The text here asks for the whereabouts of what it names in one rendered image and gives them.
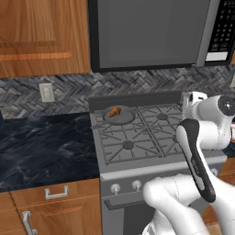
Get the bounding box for silver drawer handle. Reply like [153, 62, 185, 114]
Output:
[44, 185, 70, 201]

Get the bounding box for grey frying pan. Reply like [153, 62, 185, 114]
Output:
[91, 105, 137, 129]

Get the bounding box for wooden base cupboard door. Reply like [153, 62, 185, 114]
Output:
[17, 196, 103, 235]
[0, 191, 28, 235]

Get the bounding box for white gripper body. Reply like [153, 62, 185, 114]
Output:
[181, 102, 202, 121]

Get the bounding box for brown croissant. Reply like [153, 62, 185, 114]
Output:
[107, 106, 122, 118]

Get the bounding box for wooden wall cupboard door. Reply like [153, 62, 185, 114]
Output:
[0, 0, 92, 78]

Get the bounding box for silver cupboard door handle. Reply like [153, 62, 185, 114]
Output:
[21, 210, 39, 235]

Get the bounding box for white wall socket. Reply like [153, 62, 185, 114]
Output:
[39, 83, 56, 104]

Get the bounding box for dark oven door handle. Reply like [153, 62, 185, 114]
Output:
[104, 197, 149, 211]

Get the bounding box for wooden drawer front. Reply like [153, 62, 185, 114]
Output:
[9, 178, 102, 209]

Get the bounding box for black and grey microwave oven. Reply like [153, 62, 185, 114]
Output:
[87, 0, 235, 73]

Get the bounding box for grey gas stove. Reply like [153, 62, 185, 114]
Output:
[87, 91, 229, 235]

